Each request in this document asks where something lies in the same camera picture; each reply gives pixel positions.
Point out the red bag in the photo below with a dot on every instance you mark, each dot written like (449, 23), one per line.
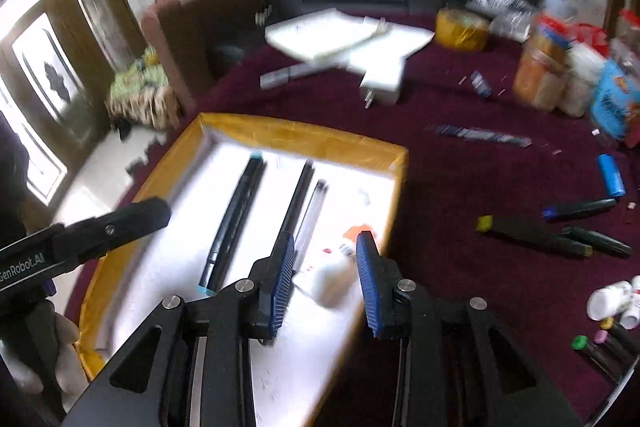
(592, 38)

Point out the black marker pink cap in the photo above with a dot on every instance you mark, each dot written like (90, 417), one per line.
(615, 347)

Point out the small white plastic bottle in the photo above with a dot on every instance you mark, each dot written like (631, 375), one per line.
(330, 277)

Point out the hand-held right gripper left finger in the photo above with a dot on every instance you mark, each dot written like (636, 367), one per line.
(283, 279)

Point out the wooden glass door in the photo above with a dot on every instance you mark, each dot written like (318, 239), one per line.
(70, 57)

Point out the orange snack jar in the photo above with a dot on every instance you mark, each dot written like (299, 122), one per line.
(540, 77)

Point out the black marker yellow cap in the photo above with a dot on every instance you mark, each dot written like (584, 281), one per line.
(530, 234)

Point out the white power adapter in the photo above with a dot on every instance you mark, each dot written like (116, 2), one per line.
(382, 79)

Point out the black marker blue cap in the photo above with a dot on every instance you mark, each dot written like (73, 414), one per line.
(580, 208)

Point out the white lidded jar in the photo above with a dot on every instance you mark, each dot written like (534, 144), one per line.
(580, 79)

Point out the clear plastic pen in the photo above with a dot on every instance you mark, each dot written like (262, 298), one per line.
(311, 217)

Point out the black marker teal cap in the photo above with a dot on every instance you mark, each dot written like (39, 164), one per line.
(235, 217)

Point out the person's left hand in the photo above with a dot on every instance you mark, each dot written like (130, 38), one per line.
(62, 332)

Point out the dark green marker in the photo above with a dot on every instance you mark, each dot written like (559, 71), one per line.
(597, 241)

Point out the grey flat bar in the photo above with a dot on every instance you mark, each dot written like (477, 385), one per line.
(290, 74)

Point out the blue battery pack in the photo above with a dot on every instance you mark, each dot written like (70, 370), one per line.
(611, 174)

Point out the green patterned cloth pile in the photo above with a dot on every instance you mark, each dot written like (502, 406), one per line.
(142, 89)

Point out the white plastic dropper bottle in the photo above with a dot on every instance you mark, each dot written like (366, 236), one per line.
(607, 299)

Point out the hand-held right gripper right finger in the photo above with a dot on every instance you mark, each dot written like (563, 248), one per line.
(366, 287)

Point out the brown chair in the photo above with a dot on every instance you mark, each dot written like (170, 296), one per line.
(200, 22)

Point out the small blue capped tube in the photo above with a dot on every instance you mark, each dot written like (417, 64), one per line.
(481, 84)

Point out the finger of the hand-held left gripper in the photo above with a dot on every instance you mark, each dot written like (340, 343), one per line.
(120, 223)

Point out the red lid glass jar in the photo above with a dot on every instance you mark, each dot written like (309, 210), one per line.
(552, 27)

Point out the blue printed tub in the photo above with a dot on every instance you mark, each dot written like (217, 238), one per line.
(615, 99)

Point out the yellow tape roll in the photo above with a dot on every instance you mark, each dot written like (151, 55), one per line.
(461, 29)

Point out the yellow-edged cardboard box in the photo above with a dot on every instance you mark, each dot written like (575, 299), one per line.
(165, 267)

